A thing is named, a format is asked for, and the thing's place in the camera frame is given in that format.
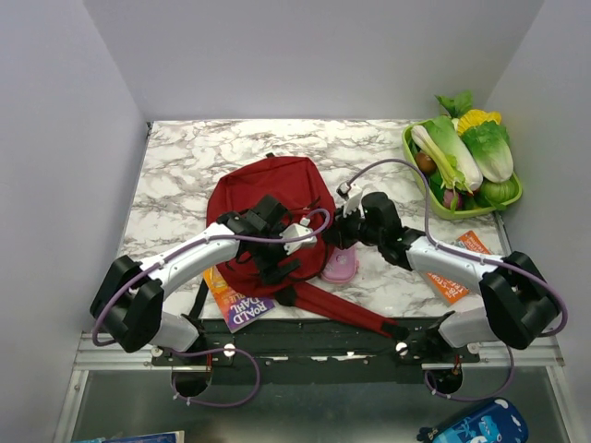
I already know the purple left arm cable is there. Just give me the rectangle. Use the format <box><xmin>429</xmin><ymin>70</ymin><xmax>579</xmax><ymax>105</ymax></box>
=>
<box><xmin>90</xmin><ymin>208</ymin><xmax>332</xmax><ymax>409</ymax></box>

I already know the aluminium rail frame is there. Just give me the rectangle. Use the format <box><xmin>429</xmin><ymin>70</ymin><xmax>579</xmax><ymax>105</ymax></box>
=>
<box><xmin>74</xmin><ymin>334</ymin><xmax>565</xmax><ymax>370</ymax></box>

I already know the purple onion toy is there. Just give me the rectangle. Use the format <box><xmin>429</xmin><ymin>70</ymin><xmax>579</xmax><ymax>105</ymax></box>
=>
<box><xmin>442</xmin><ymin>189</ymin><xmax>464</xmax><ymax>211</ymax></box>

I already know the orange purple Roald Dahl book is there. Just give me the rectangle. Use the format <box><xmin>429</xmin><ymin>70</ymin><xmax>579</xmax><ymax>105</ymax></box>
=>
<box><xmin>203</xmin><ymin>267</ymin><xmax>275</xmax><ymax>333</ymax></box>

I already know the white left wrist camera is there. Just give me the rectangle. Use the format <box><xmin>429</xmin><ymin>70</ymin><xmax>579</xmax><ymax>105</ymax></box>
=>
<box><xmin>280</xmin><ymin>223</ymin><xmax>317</xmax><ymax>256</ymax></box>

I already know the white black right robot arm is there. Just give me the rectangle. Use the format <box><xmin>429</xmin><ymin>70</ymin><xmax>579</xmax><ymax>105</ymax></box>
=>
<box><xmin>323</xmin><ymin>192</ymin><xmax>561</xmax><ymax>362</ymax></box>

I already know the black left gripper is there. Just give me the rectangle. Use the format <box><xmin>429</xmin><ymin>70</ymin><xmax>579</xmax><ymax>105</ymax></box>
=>
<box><xmin>251</xmin><ymin>222</ymin><xmax>301</xmax><ymax>285</ymax></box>

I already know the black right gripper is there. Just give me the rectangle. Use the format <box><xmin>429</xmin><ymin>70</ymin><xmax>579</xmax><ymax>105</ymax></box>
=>
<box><xmin>320</xmin><ymin>203</ymin><xmax>383</xmax><ymax>250</ymax></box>

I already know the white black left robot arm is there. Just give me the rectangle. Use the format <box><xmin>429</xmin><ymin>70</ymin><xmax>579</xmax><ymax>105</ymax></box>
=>
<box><xmin>90</xmin><ymin>196</ymin><xmax>316</xmax><ymax>365</ymax></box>

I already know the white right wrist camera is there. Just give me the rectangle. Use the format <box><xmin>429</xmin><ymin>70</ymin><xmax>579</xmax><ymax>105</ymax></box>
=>
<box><xmin>337</xmin><ymin>182</ymin><xmax>363</xmax><ymax>218</ymax></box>

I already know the pink blue pencil case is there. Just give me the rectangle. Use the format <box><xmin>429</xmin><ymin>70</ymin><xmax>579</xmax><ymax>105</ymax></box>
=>
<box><xmin>320</xmin><ymin>246</ymin><xmax>359</xmax><ymax>284</ymax></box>

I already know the yellow corn toy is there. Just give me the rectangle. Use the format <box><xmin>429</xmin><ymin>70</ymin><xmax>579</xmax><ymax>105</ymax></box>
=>
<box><xmin>455</xmin><ymin>109</ymin><xmax>502</xmax><ymax>135</ymax></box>

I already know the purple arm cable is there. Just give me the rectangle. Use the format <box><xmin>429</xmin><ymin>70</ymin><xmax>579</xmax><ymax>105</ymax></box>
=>
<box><xmin>90</xmin><ymin>208</ymin><xmax>332</xmax><ymax>409</ymax></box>
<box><xmin>341</xmin><ymin>159</ymin><xmax>570</xmax><ymax>402</ymax></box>

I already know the green round pumpkin toy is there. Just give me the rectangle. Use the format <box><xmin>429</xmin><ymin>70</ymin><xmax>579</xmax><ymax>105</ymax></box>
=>
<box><xmin>475</xmin><ymin>180</ymin><xmax>517</xmax><ymax>210</ymax></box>

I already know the dark blue pencil case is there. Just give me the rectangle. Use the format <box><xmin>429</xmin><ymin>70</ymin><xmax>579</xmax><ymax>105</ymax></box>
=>
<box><xmin>416</xmin><ymin>397</ymin><xmax>529</xmax><ymax>443</ymax></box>

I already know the green napa cabbage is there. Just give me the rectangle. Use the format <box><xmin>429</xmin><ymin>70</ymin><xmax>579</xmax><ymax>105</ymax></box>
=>
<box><xmin>461</xmin><ymin>121</ymin><xmax>513</xmax><ymax>183</ymax></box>

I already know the white green bok choy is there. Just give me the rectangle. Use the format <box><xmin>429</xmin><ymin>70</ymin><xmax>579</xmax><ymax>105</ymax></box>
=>
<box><xmin>410</xmin><ymin>115</ymin><xmax>483</xmax><ymax>194</ymax></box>

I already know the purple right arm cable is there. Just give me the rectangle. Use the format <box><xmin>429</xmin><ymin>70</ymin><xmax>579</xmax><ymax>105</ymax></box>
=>
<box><xmin>341</xmin><ymin>159</ymin><xmax>570</xmax><ymax>402</ymax></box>

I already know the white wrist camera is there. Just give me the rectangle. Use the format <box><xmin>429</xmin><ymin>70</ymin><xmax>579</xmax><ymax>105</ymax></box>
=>
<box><xmin>280</xmin><ymin>223</ymin><xmax>317</xmax><ymax>256</ymax></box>
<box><xmin>337</xmin><ymin>182</ymin><xmax>363</xmax><ymax>218</ymax></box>

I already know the blue book at bottom edge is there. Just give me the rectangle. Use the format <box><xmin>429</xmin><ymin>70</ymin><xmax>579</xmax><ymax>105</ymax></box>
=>
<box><xmin>102</xmin><ymin>430</ymin><xmax>185</xmax><ymax>443</ymax></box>

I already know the orange green Treehouse book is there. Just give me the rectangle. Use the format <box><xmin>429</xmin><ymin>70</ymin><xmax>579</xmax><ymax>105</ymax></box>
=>
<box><xmin>421</xmin><ymin>230</ymin><xmax>491</xmax><ymax>306</ymax></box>

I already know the red student backpack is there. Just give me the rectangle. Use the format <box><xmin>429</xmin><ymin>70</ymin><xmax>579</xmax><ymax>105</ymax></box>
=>
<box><xmin>206</xmin><ymin>156</ymin><xmax>409</xmax><ymax>341</ymax></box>

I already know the brown mushroom toy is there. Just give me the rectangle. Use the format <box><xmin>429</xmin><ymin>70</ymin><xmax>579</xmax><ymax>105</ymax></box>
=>
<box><xmin>415</xmin><ymin>151</ymin><xmax>438</xmax><ymax>176</ymax></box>

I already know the green leafy vegetable toy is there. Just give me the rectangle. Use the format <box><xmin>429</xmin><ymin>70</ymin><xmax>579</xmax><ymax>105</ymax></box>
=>
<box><xmin>435</xmin><ymin>90</ymin><xmax>473</xmax><ymax>118</ymax></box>

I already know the green vegetable basket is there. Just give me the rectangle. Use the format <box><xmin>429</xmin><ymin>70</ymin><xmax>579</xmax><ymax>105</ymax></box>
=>
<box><xmin>401</xmin><ymin>120</ymin><xmax>524</xmax><ymax>221</ymax></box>

